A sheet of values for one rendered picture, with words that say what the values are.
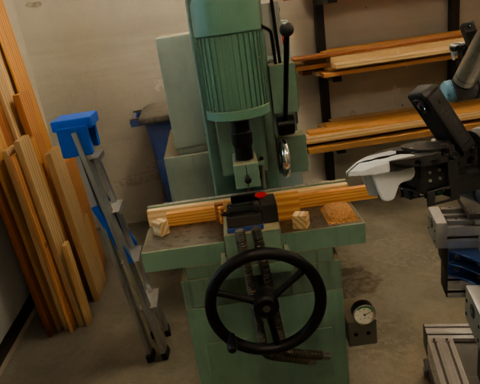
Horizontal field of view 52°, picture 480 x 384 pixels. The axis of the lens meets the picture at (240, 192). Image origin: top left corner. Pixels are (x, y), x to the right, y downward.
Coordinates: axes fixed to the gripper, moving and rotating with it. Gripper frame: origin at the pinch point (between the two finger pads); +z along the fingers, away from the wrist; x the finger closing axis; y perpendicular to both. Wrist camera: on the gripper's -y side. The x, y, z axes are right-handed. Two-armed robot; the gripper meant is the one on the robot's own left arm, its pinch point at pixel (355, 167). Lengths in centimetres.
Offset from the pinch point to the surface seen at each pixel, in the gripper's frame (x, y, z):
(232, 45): 60, -22, -1
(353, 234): 52, 31, -23
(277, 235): 47, 24, -1
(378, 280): 164, 107, -86
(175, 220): 78, 23, 21
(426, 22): 271, -27, -204
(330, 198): 67, 24, -24
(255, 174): 67, 12, -3
